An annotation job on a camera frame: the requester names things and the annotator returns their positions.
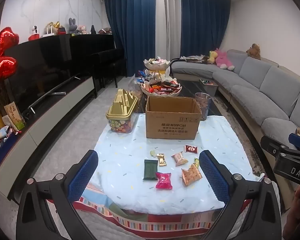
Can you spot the glass jar of nuts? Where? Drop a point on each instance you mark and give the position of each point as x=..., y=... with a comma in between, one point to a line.
x=202, y=105

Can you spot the pale pink snack packet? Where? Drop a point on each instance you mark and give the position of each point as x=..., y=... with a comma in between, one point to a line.
x=179, y=158

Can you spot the small green snack packet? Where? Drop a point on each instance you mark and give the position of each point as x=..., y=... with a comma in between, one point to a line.
x=196, y=162

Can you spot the brown cardboard box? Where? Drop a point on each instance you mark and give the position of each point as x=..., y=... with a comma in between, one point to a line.
x=172, y=125

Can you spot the blue curtain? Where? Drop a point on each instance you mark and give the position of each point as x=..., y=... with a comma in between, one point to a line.
x=205, y=22
x=130, y=30

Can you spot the blue box of cloths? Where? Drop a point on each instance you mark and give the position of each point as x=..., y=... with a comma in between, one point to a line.
x=1, y=147

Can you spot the pink plush toy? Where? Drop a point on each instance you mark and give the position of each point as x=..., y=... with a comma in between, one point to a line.
x=223, y=58

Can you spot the grey television cabinet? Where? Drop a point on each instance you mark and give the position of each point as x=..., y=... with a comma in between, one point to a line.
x=52, y=115

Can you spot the magenta snack packet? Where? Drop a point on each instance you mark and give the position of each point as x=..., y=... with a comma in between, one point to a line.
x=163, y=180

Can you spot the pale green candy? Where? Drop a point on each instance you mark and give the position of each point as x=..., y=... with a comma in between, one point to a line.
x=153, y=153

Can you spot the candy jar with gold lid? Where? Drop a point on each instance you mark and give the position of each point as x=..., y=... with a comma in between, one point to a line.
x=121, y=105

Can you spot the white sheer curtain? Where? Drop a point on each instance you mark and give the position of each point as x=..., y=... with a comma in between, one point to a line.
x=168, y=22

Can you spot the yellow green gift box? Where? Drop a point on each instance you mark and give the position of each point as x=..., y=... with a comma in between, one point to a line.
x=15, y=117

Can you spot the large black television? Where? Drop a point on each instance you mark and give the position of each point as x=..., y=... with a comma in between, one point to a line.
x=40, y=65

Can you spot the gold plush ornament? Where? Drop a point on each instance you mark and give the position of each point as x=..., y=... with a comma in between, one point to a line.
x=52, y=27

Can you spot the red brown snack packet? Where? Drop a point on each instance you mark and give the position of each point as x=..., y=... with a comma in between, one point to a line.
x=191, y=149

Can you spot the grey storage box with toys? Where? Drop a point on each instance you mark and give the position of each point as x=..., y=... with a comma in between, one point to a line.
x=208, y=87

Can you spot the pink doll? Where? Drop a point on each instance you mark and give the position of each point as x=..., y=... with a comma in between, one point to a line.
x=82, y=30

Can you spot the grey bunny plush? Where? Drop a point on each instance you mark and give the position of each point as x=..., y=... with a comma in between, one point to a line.
x=72, y=26

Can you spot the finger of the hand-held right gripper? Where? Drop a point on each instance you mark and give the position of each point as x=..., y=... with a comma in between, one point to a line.
x=298, y=141
x=272, y=146

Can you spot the black metronome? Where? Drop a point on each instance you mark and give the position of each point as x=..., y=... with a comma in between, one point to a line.
x=93, y=30

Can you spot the pile of assorted snack packets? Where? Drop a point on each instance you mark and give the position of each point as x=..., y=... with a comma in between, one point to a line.
x=143, y=75

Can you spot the red gift box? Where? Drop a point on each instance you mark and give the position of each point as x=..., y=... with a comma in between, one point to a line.
x=62, y=31

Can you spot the black upright piano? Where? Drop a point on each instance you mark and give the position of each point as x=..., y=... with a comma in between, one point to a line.
x=95, y=47

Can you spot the yellow plush toy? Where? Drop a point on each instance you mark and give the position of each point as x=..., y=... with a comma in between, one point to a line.
x=211, y=57

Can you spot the orange patterned snack packet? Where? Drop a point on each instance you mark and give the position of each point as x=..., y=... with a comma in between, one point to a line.
x=191, y=175

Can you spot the grey sectional sofa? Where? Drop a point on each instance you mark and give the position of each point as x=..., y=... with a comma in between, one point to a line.
x=260, y=87

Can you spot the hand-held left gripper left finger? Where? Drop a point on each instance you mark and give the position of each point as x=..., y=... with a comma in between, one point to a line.
x=83, y=177

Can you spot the grey remote control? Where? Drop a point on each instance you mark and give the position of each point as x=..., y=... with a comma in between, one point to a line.
x=58, y=93

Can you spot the brown teddy bear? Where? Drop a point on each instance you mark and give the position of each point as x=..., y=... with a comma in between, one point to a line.
x=253, y=52

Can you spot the tiered white snack bowl stand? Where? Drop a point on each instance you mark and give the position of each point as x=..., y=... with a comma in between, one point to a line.
x=160, y=90

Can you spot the clear bag of nuts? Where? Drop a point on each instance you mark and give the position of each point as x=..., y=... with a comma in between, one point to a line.
x=135, y=90

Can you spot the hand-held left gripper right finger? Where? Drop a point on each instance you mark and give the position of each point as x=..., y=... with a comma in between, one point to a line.
x=213, y=177

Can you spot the white home camera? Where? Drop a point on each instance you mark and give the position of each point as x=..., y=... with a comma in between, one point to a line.
x=35, y=30

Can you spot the gold wrapper candy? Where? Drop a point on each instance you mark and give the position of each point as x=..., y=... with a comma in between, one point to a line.
x=161, y=160

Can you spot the dark green snack packet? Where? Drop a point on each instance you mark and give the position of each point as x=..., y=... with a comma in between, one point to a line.
x=150, y=170

